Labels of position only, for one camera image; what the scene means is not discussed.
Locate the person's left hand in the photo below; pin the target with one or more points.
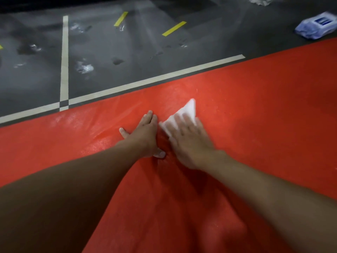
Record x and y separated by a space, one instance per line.
143 137

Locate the person's right hand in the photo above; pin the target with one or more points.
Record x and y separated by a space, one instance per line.
192 144

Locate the white wet wipe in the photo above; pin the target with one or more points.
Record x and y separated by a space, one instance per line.
260 1
188 109

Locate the red mat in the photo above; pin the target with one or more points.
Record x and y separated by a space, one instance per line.
276 89

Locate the pale blue wipes pack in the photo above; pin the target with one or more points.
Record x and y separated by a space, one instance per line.
316 26

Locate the person's left forearm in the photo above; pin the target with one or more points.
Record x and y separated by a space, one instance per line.
60 200

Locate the person's right forearm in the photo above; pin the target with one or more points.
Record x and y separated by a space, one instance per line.
287 205

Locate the black gym machine frame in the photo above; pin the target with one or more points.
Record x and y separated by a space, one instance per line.
52 2

